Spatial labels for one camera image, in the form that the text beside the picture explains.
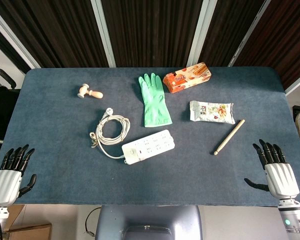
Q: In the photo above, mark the white partition frame post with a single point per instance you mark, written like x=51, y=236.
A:
x=250, y=35
x=201, y=32
x=103, y=35
x=17, y=42

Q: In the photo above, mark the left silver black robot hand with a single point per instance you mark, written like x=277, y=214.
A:
x=5, y=186

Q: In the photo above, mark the white snack packet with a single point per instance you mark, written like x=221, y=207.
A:
x=211, y=112

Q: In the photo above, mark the black chair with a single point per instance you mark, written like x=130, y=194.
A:
x=2, y=112

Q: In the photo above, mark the wooden drumstick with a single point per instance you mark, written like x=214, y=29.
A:
x=228, y=137

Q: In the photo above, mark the orange biscuit box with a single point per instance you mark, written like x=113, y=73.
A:
x=187, y=78

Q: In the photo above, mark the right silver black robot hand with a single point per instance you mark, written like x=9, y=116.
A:
x=281, y=180

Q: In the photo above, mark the green rubber glove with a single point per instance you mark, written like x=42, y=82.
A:
x=153, y=105

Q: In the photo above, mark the white power strip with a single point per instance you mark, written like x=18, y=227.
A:
x=150, y=146

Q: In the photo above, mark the blue table cloth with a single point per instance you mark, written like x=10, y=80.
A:
x=65, y=175

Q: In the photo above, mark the small wooden mallet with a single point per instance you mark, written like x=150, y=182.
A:
x=83, y=90

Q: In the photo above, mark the brown cardboard box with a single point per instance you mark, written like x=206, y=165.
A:
x=30, y=232

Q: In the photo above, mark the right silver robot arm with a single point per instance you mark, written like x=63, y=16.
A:
x=291, y=217

